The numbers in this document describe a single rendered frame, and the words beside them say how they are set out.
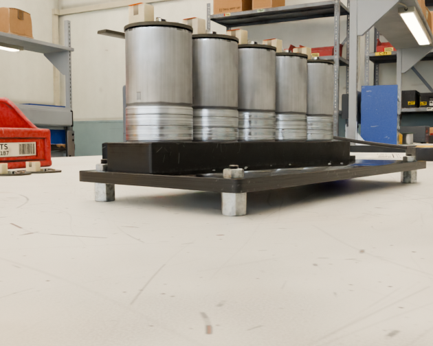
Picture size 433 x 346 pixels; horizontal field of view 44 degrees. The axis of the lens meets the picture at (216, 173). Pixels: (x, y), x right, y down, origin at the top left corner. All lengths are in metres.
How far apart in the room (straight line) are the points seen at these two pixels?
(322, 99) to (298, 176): 0.11
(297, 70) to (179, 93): 0.08
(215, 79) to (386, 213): 0.08
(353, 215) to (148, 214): 0.06
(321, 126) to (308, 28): 4.86
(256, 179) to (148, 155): 0.04
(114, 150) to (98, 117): 6.00
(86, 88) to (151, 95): 6.13
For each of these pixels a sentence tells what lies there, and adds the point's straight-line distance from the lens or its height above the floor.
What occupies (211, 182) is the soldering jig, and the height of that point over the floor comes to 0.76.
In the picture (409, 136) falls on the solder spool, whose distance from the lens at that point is 2.39.
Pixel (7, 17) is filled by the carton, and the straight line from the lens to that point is 3.30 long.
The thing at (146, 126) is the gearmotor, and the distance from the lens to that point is 0.19.
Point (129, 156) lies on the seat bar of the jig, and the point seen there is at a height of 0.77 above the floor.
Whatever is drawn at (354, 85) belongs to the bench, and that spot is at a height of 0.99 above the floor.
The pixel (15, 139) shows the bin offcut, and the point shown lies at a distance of 0.44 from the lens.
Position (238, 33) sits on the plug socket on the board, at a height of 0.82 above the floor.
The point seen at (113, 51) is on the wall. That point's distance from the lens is 6.13.
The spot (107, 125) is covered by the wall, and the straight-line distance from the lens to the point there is 6.10.
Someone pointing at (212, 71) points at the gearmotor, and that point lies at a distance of 0.21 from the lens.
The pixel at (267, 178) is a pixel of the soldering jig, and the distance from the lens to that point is 0.16.
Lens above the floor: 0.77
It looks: 4 degrees down
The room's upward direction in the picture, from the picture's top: straight up
